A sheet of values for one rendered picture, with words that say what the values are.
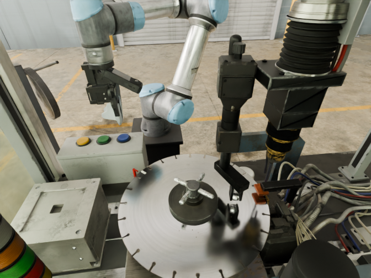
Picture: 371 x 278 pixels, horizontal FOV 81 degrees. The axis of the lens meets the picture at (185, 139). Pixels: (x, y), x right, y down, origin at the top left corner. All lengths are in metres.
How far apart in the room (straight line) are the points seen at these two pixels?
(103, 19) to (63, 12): 6.05
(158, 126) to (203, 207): 0.62
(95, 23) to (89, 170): 0.47
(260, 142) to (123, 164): 0.46
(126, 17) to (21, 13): 6.44
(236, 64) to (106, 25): 0.40
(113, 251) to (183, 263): 0.30
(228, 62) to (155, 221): 0.34
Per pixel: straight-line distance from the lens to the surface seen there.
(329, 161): 1.06
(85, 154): 0.78
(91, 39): 0.64
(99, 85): 0.70
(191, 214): 0.47
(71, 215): 0.62
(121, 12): 0.68
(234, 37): 0.39
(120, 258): 0.68
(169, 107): 0.87
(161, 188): 0.53
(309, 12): 0.34
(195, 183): 0.47
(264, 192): 0.52
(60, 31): 6.81
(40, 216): 0.66
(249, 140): 0.65
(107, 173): 0.83
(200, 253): 0.45
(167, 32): 6.29
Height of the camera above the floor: 1.35
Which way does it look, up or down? 36 degrees down
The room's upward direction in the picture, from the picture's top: 1 degrees counter-clockwise
